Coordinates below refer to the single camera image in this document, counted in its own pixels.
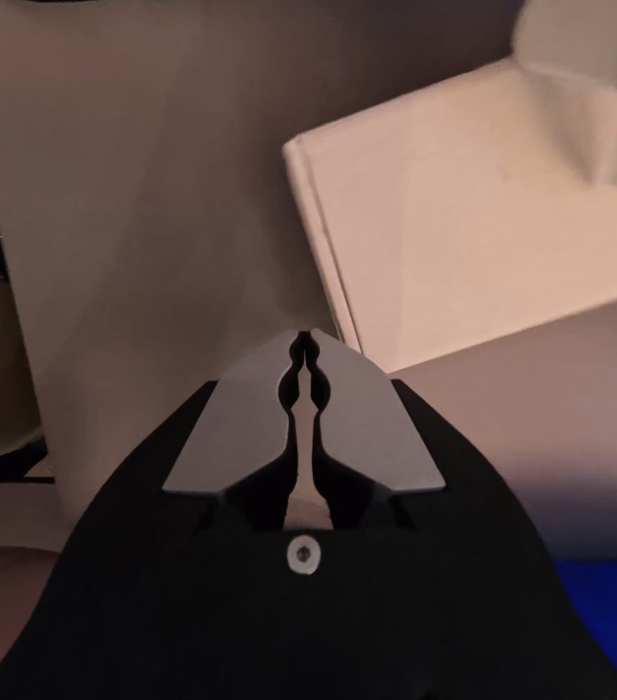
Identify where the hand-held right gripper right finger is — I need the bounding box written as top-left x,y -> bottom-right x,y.
300,328 -> 447,529

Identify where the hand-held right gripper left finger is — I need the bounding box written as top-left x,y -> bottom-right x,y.
162,328 -> 309,529

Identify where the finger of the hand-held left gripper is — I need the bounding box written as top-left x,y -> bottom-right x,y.
511,0 -> 617,188

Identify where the white cardboard mailer box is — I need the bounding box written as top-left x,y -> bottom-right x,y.
281,60 -> 617,373

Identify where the blue plastic bin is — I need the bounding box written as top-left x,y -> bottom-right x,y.
551,558 -> 617,700

